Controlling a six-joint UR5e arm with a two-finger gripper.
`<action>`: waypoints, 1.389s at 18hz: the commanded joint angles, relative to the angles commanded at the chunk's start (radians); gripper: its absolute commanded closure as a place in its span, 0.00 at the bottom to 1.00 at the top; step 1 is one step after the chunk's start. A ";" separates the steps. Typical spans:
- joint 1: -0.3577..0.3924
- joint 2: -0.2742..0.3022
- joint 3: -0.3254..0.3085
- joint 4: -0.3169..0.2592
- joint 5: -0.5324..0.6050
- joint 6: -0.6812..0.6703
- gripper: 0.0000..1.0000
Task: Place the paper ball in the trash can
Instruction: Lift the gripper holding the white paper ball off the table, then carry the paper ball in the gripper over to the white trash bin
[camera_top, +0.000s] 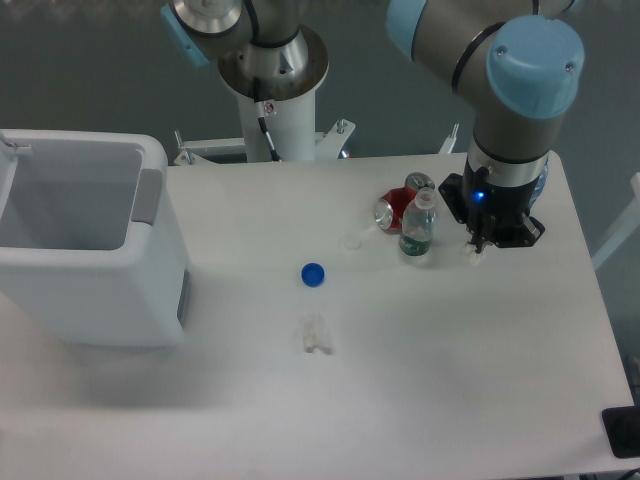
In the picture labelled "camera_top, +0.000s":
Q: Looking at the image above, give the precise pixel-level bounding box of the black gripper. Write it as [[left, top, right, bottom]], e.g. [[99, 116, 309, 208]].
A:
[[438, 172, 545, 254]]

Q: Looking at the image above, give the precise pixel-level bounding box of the small white paper ball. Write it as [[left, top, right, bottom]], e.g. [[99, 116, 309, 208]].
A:
[[461, 243, 485, 266]]

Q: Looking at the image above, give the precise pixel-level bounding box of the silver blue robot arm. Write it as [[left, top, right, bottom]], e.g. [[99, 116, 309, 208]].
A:
[[160, 1, 585, 253]]

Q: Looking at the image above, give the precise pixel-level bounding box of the white trash bin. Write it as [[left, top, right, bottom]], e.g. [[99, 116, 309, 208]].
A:
[[1, 129, 190, 347]]

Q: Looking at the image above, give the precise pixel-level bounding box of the clear green-label plastic bottle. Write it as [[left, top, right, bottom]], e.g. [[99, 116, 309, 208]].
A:
[[399, 187, 437, 257]]

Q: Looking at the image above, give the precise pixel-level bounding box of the blue sports drink bottle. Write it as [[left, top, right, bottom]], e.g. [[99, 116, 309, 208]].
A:
[[528, 161, 549, 209]]

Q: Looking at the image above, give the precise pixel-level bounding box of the crushed red soda can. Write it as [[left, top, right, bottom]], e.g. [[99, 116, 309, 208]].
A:
[[373, 172, 435, 234]]

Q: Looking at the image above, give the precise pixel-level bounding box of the blue bottle cap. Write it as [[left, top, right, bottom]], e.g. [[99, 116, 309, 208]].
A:
[[300, 262, 325, 288]]

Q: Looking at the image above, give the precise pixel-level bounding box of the black device at edge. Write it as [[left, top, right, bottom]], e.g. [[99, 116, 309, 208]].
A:
[[601, 406, 639, 459]]

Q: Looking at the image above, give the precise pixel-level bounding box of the white frame post right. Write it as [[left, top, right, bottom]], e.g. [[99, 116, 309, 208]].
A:
[[591, 173, 639, 271]]

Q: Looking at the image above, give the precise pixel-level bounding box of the white table frame bracket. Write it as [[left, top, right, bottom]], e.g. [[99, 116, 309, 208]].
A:
[[174, 118, 356, 165]]

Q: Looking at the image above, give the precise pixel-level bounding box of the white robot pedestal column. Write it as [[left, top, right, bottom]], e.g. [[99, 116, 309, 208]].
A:
[[236, 93, 316, 158]]

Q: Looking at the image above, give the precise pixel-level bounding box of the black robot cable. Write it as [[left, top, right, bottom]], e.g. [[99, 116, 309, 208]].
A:
[[252, 77, 284, 164]]

